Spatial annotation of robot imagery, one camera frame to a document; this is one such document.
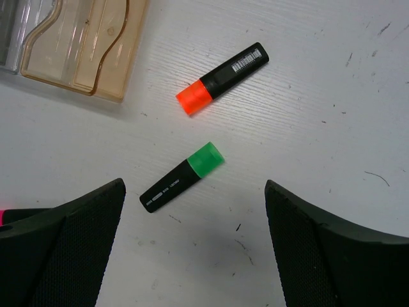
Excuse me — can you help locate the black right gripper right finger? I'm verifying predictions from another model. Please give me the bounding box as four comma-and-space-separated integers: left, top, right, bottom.
265, 180, 408, 306

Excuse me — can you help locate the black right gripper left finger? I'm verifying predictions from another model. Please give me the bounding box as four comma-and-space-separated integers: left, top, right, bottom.
1, 178, 126, 306

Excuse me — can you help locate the pink cap highlighter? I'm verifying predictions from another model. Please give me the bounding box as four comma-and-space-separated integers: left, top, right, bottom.
0, 208, 47, 226

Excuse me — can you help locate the green cap highlighter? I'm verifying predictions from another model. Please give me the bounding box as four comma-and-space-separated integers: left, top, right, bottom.
139, 142, 224, 213

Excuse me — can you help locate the orange cap highlighter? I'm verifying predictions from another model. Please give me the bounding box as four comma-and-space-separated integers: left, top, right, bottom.
176, 42, 269, 116

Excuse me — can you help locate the orange transparent plastic container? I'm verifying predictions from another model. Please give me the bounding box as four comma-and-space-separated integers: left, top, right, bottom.
20, 1, 149, 103

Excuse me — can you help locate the clear transparent plastic container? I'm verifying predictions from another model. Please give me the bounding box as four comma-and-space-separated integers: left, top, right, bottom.
1, 0, 57, 74

